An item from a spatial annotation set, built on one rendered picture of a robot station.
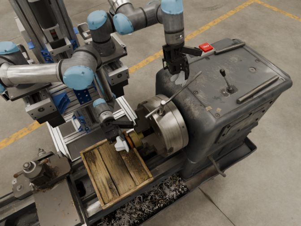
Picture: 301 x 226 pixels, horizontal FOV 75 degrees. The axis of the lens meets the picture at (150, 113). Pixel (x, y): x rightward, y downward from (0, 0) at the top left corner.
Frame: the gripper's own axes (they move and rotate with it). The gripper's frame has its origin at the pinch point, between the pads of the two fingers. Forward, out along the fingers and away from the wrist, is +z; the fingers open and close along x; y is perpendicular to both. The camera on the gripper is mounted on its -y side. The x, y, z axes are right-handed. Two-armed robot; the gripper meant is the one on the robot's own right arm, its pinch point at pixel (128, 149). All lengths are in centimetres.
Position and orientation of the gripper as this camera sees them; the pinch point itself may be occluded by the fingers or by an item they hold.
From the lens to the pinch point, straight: 100.4
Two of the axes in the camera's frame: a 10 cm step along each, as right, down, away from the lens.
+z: 5.0, 7.1, -5.0
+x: -0.1, -5.7, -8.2
